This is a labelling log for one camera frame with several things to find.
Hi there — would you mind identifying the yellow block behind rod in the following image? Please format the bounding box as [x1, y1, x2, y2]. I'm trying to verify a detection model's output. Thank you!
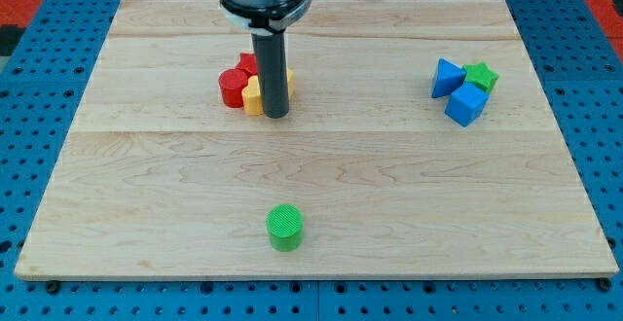
[286, 68, 296, 99]

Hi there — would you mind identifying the yellow heart block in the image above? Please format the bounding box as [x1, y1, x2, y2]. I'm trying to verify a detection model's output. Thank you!
[241, 75, 264, 116]

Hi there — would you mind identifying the green cylinder block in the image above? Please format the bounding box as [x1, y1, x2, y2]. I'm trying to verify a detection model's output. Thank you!
[266, 203, 304, 252]

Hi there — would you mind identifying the red cylinder block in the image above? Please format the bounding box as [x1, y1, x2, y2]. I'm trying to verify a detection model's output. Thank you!
[218, 68, 248, 108]

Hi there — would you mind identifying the red block behind rod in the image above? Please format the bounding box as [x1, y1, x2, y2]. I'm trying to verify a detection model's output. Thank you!
[236, 53, 257, 77]

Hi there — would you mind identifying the wooden board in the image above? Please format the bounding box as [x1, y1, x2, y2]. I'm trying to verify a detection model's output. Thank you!
[15, 0, 618, 281]

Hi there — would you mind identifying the blue triangle block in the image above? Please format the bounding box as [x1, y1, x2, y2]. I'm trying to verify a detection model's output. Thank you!
[431, 58, 466, 98]

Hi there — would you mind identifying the blue cube block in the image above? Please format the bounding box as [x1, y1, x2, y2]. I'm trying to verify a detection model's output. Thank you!
[445, 83, 490, 127]

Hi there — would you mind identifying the green star block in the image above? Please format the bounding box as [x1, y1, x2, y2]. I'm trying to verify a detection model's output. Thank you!
[462, 62, 499, 94]

